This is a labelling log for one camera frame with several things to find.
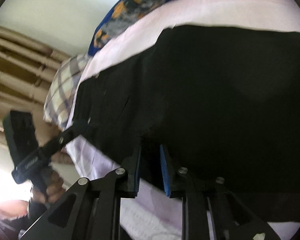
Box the black denim pants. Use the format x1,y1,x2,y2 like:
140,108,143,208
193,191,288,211
72,25,300,222

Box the plaid pillow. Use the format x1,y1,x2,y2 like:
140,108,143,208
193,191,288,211
43,54,92,131

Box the pink purple checked bedsheet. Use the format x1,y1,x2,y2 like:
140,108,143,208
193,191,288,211
81,0,300,239

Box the navy blue cat-print pillow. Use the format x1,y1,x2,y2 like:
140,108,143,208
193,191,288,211
88,0,173,56

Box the person's left hand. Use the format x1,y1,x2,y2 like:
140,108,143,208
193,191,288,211
28,122,74,220

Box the beige curtain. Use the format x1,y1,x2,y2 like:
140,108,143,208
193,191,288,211
0,26,70,146

